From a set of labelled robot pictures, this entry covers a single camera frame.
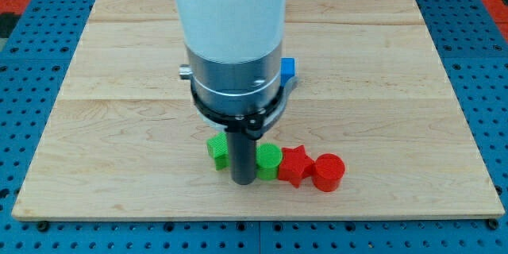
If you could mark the silver cylindrical tool flange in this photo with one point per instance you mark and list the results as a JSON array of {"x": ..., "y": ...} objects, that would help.
[{"x": 243, "y": 97}]

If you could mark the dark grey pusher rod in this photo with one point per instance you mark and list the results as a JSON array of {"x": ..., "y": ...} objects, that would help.
[{"x": 242, "y": 156}]

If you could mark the green star block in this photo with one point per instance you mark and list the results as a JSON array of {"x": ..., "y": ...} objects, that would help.
[{"x": 218, "y": 151}]

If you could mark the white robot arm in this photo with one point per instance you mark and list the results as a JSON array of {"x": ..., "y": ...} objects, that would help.
[{"x": 232, "y": 31}]

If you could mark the red star block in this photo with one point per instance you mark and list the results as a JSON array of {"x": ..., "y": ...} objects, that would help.
[{"x": 295, "y": 166}]

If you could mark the green cylinder block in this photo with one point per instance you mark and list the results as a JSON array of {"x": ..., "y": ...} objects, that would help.
[{"x": 268, "y": 158}]

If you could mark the blue block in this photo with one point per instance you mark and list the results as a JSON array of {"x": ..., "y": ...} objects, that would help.
[{"x": 288, "y": 70}]

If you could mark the red cylinder block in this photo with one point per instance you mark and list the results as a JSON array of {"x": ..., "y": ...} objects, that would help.
[{"x": 329, "y": 170}]

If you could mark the wooden board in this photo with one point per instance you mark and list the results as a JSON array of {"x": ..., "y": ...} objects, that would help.
[{"x": 124, "y": 141}]

